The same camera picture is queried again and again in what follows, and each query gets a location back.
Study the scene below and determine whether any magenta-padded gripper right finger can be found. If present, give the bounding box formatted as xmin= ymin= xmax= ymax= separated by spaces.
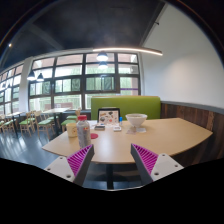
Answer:
xmin=130 ymin=142 xmax=185 ymax=186

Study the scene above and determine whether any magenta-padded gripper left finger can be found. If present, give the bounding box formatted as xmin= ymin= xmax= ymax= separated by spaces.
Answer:
xmin=43 ymin=144 xmax=95 ymax=187

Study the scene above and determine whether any red-capped clear drink bottle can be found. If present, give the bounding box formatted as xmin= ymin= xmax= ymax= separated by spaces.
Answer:
xmin=76 ymin=114 xmax=93 ymax=150

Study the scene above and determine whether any yellow cup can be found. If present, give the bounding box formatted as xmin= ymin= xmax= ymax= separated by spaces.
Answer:
xmin=65 ymin=122 xmax=79 ymax=139

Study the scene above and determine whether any white paper napkin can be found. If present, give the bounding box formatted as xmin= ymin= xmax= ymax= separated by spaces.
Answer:
xmin=125 ymin=126 xmax=147 ymax=135

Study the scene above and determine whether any group of green-seated wooden chairs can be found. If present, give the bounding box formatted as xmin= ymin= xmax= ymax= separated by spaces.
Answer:
xmin=0 ymin=109 xmax=80 ymax=140

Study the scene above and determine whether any white bowl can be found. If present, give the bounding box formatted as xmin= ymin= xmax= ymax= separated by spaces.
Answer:
xmin=125 ymin=113 xmax=148 ymax=129

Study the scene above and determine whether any square wooden dining table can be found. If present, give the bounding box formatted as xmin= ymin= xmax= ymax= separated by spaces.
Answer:
xmin=41 ymin=107 xmax=72 ymax=134
xmin=4 ymin=111 xmax=25 ymax=136

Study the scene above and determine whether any green upholstered bench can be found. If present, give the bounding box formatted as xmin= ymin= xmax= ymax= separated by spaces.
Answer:
xmin=90 ymin=95 xmax=162 ymax=121

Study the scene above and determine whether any sticker-covered black laptop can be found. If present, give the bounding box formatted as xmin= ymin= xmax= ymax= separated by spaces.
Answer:
xmin=96 ymin=107 xmax=122 ymax=127

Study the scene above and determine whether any group of hanging pendant lamps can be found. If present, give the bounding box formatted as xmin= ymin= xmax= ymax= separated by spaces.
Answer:
xmin=26 ymin=50 xmax=110 ymax=83

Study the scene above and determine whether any curved linear ceiling light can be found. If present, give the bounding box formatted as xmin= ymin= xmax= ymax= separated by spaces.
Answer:
xmin=92 ymin=46 xmax=164 ymax=57

